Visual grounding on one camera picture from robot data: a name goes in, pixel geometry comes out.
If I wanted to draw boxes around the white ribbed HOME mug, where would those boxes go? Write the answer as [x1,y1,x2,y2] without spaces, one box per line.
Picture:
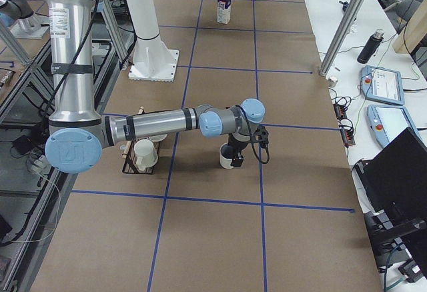
[220,143,234,169]

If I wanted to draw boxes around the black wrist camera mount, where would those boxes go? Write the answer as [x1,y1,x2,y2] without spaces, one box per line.
[252,125,269,149]

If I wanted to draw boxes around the blue Pascual milk carton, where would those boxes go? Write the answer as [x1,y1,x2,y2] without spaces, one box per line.
[217,0,232,25]

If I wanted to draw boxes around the upper blue teach pendant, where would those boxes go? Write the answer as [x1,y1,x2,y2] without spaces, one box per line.
[360,65,405,105]

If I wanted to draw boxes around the blue teach pendant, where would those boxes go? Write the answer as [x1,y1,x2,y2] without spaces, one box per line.
[367,105,420,148]
[360,65,405,105]

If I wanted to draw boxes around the black water bottle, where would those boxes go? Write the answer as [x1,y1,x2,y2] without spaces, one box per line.
[357,29,384,64]

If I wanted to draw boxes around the black laptop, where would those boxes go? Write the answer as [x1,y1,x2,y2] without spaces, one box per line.
[353,127,427,226]

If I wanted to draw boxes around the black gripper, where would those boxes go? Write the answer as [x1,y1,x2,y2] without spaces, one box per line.
[228,133,249,167]

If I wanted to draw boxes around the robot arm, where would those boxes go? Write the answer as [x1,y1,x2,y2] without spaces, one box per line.
[1,0,49,39]

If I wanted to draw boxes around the black wire mug rack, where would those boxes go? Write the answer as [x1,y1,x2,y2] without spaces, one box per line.
[121,105,163,176]

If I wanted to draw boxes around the lower blue teach pendant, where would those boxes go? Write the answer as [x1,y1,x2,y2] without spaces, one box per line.
[367,105,420,148]

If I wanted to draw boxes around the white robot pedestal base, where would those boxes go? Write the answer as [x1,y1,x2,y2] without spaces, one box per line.
[126,0,179,82]

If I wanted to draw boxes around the white mug on rack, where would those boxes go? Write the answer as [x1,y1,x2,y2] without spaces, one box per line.
[143,134,167,143]
[133,139,158,171]

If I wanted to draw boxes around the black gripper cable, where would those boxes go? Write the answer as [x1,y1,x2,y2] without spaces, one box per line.
[236,105,270,165]

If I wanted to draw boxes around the aluminium frame post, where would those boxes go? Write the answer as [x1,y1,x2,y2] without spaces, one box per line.
[319,0,364,77]

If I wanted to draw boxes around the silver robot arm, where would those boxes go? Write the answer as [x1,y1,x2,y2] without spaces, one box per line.
[45,0,268,174]

